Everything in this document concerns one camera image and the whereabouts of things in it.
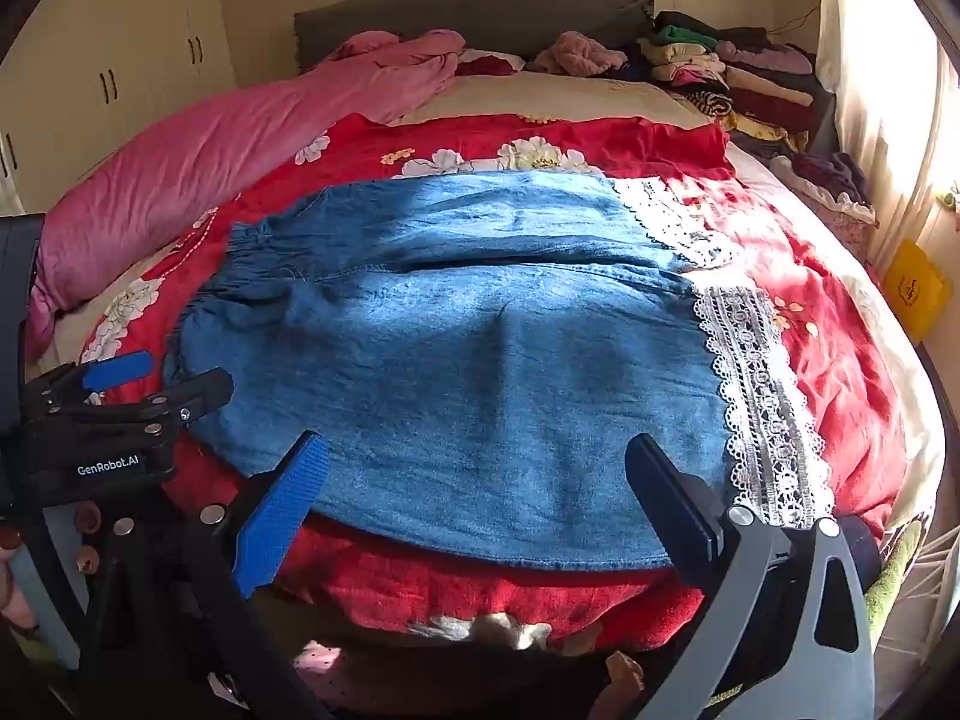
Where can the yellow bag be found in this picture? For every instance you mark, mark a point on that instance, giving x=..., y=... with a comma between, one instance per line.
x=911, y=289

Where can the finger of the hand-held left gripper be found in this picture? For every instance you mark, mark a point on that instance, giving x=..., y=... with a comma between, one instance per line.
x=116, y=373
x=187, y=399

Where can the dark red pillow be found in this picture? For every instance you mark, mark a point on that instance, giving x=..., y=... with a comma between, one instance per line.
x=487, y=64

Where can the red floral bedspread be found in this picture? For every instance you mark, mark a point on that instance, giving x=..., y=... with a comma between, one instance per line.
x=817, y=345

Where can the pink quilt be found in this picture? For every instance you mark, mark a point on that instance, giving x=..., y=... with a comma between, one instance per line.
x=225, y=135

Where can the green fuzzy cloth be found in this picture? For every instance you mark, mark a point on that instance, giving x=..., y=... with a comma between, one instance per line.
x=896, y=577

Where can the pink fuzzy garment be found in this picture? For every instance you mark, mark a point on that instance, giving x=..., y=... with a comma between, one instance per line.
x=577, y=54

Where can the cream curtain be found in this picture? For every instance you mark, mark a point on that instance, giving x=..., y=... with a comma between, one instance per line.
x=877, y=90

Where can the ruffled floral fabric basket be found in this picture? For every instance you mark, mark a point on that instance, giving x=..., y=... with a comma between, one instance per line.
x=847, y=221

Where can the purple cloth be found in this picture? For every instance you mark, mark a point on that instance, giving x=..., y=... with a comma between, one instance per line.
x=829, y=172

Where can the blue denim pants lace trim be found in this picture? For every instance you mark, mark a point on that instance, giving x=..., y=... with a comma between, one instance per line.
x=465, y=360

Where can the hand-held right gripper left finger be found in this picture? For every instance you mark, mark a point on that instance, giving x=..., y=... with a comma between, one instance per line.
x=279, y=517

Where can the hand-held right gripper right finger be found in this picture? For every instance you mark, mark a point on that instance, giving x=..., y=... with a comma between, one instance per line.
x=679, y=502

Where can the cream wardrobe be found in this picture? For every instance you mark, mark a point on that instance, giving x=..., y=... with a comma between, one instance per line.
x=112, y=30

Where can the grey bed headboard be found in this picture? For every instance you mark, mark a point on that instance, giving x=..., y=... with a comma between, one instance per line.
x=465, y=22

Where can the person's left hand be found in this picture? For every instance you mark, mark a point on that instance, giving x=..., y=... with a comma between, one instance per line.
x=88, y=519

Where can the pile of folded clothes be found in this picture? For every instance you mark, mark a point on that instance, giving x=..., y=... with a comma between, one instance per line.
x=720, y=75

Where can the pink dotted cloth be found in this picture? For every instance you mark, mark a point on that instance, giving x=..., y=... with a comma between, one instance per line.
x=330, y=679

